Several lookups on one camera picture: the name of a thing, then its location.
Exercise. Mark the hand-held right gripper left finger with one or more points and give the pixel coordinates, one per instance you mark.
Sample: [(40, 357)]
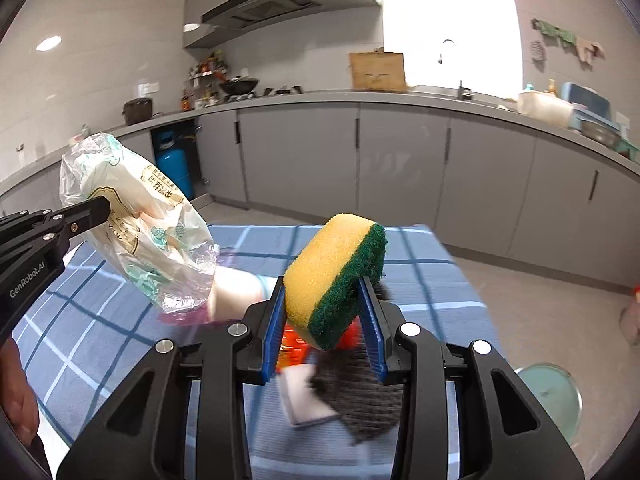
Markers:
[(272, 332)]

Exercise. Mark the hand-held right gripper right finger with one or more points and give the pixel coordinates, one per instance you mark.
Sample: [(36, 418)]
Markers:
[(372, 332)]

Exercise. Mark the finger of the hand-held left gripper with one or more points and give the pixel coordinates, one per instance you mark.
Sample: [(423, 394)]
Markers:
[(85, 215)]

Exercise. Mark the clear printed plastic bag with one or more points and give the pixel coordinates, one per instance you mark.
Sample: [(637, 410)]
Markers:
[(150, 220)]

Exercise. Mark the white foam block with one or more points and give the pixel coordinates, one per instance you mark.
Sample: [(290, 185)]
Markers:
[(305, 395)]

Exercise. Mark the yellow and green sponge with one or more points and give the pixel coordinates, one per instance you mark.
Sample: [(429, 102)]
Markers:
[(330, 270)]

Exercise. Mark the person's left hand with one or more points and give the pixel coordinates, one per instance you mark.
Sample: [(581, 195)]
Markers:
[(17, 395)]

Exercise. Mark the orange snack packet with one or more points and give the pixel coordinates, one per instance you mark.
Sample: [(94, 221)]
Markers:
[(295, 345)]

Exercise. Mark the white cup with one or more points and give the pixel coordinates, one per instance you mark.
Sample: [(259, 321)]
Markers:
[(235, 292)]

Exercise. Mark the dark grey scouring cloth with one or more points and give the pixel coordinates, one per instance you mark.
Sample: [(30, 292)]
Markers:
[(365, 405)]

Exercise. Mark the blue plaid tablecloth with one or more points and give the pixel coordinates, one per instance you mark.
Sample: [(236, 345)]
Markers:
[(100, 310)]

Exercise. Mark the blue gas cylinder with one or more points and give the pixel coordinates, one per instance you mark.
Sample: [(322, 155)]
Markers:
[(175, 165)]

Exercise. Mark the dark cooking pot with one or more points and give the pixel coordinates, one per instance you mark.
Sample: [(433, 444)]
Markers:
[(137, 111)]

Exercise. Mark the grey kitchen counter cabinets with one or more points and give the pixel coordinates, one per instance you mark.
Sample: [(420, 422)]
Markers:
[(400, 160)]

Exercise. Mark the round ceiling light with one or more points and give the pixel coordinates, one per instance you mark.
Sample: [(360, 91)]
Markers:
[(49, 43)]

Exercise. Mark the spice rack with bottles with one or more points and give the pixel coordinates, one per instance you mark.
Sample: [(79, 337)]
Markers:
[(205, 80)]

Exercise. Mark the black wok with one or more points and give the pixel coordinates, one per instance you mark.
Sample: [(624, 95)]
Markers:
[(240, 85)]

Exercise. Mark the curved sink faucet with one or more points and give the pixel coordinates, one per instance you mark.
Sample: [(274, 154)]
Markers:
[(461, 91)]

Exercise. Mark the red and beige bucket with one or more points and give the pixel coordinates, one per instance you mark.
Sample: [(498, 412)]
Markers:
[(631, 315)]

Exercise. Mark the cardboard box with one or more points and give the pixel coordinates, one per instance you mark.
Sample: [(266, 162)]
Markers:
[(377, 72)]

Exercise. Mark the grey range hood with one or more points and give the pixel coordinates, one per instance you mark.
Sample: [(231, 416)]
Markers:
[(250, 10)]

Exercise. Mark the white plastic container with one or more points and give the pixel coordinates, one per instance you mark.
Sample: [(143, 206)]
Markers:
[(542, 107)]

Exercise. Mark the metal basin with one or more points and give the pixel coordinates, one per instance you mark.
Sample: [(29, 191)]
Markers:
[(600, 132)]

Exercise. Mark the blue dish rack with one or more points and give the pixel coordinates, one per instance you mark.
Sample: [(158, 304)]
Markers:
[(587, 97)]

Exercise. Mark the bright window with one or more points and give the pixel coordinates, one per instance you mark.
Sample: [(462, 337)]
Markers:
[(450, 10)]

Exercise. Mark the green hanging cloth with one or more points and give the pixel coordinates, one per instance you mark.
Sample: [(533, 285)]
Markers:
[(555, 31)]

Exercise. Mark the beige hanging cloth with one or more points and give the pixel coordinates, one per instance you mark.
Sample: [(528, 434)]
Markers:
[(590, 50)]

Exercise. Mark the white wall socket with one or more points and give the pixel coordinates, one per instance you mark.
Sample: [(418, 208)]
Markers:
[(148, 88)]

